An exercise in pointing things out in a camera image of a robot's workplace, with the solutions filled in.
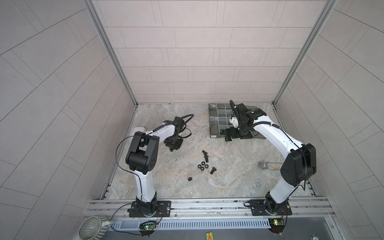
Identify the green compartment organizer box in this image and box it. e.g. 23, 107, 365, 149
209, 104, 265, 139

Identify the black bolt pair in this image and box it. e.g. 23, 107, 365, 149
202, 150, 209, 163

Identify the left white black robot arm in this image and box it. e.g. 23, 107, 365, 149
121, 114, 194, 218

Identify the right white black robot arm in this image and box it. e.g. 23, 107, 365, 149
224, 100, 317, 215

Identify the black nut cluster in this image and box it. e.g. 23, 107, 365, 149
198, 162, 209, 171

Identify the white round container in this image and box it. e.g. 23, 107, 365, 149
130, 127, 147, 136

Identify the sprinkle-filled clear bottle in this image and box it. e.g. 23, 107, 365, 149
258, 161, 283, 170

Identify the left controller board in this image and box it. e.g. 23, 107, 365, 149
139, 221, 157, 236

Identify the controller board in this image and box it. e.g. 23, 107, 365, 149
268, 219, 286, 234
139, 221, 157, 236

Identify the right controller board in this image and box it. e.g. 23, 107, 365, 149
268, 219, 286, 234

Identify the grey ribbed bowl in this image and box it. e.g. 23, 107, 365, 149
79, 215, 114, 240

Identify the aluminium mounting rail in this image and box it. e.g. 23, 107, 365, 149
85, 196, 335, 218

